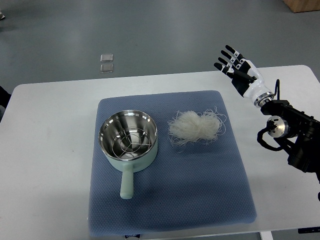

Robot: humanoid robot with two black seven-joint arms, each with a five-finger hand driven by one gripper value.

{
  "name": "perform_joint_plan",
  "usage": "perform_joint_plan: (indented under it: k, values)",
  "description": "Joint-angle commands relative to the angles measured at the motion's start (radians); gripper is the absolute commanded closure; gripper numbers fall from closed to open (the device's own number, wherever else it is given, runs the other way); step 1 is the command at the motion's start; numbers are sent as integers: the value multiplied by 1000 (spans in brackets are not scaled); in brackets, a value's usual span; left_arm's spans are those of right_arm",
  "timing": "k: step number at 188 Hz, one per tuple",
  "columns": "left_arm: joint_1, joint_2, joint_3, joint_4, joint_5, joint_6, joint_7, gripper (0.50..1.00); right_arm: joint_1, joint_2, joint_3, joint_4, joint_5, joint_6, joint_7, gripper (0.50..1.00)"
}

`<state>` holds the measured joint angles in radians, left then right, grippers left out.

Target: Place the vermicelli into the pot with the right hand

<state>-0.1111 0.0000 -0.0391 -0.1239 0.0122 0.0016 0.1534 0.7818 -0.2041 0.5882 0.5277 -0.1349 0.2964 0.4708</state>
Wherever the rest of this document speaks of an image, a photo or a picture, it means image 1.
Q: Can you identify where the dark object at left edge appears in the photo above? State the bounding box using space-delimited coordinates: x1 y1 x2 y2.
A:
0 86 12 109

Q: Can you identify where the mint green steel pot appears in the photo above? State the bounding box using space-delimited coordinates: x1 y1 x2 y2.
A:
98 110 158 200

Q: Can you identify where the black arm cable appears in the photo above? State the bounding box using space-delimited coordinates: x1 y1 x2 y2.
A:
273 79 281 101

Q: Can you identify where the black bracket under table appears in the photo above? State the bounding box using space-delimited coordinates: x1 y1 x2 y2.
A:
297 226 320 234

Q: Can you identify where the brown wooden box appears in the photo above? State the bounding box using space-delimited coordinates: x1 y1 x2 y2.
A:
283 0 320 13

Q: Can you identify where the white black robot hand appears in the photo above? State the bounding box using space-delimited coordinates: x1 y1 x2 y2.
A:
214 45 274 108

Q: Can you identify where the blue label under table edge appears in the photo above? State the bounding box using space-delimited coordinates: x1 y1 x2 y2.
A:
124 234 141 239

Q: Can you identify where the wire steaming rack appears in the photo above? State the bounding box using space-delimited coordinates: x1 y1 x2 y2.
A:
109 132 153 161

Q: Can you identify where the blue textured mat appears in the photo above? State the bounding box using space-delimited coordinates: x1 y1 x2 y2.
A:
88 90 257 237

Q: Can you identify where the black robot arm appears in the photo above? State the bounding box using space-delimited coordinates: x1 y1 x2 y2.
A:
257 100 320 179

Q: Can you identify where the white table leg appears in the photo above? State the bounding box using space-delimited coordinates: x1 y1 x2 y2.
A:
259 231 273 240

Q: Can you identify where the upper floor metal plate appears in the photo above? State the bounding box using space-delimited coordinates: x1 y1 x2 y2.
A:
100 53 114 63

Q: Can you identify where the white vermicelli bundle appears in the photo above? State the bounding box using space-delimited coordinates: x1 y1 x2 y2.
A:
167 107 228 152

